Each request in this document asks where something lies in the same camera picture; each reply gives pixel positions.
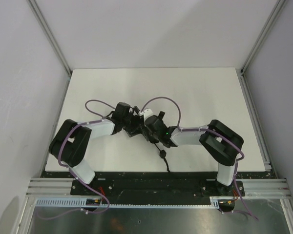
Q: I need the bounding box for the black folding umbrella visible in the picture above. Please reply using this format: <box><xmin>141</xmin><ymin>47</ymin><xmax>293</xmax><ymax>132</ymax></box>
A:
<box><xmin>133</xmin><ymin>106</ymin><xmax>176</xmax><ymax>175</ymax></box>

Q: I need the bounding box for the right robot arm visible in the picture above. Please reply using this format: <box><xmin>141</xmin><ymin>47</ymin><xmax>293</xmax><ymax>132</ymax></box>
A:
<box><xmin>144</xmin><ymin>114</ymin><xmax>245</xmax><ymax>187</ymax></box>

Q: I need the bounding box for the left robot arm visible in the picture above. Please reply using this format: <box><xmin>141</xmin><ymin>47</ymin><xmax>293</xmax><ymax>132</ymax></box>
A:
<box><xmin>48</xmin><ymin>102</ymin><xmax>143</xmax><ymax>185</ymax></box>

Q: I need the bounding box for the right aluminium frame post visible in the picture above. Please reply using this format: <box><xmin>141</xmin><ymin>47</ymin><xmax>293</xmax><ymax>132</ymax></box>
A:
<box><xmin>236</xmin><ymin>0</ymin><xmax>288</xmax><ymax>171</ymax></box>

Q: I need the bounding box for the aluminium frame post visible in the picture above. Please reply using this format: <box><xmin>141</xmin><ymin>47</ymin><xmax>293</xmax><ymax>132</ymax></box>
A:
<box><xmin>26</xmin><ymin>0</ymin><xmax>72</xmax><ymax>77</ymax></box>
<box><xmin>236</xmin><ymin>0</ymin><xmax>288</xmax><ymax>171</ymax></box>

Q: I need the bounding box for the grey cable duct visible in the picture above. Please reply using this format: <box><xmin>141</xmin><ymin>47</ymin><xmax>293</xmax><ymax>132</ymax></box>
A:
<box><xmin>34</xmin><ymin>196</ymin><xmax>235</xmax><ymax>209</ymax></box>

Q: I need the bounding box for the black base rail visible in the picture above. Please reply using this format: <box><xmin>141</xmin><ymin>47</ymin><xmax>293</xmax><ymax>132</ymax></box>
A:
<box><xmin>40</xmin><ymin>171</ymin><xmax>272</xmax><ymax>198</ymax></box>

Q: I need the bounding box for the left aluminium frame post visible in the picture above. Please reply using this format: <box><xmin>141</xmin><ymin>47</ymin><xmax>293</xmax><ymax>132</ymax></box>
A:
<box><xmin>26</xmin><ymin>0</ymin><xmax>72</xmax><ymax>77</ymax></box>

